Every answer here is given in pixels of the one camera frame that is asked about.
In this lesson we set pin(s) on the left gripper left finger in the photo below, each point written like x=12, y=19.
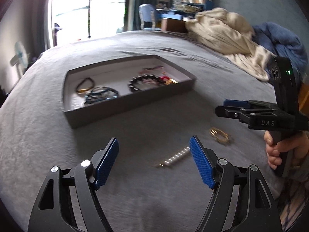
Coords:
x=103, y=161

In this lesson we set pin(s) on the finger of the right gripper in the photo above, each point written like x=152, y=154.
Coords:
x=231, y=112
x=236, y=103

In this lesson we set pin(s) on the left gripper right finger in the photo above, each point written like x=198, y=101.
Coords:
x=205, y=160

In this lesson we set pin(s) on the white pearl hair clip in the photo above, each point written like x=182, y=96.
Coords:
x=178, y=156

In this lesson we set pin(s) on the right hand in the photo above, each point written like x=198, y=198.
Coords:
x=298, y=144

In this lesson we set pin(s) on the cream blanket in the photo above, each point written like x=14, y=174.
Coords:
x=229, y=34

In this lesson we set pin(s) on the grey cardboard tray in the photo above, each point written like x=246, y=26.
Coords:
x=103, y=89

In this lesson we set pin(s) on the blue blanket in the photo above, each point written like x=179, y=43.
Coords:
x=283, y=43

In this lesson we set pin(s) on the blue desk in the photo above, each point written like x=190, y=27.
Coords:
x=174, y=21

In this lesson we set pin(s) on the stack of papers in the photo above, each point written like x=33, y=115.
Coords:
x=183, y=7

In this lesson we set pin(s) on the blue desk chair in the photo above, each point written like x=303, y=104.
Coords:
x=148, y=17

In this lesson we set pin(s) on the white standing fan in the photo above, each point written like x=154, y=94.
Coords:
x=21, y=56

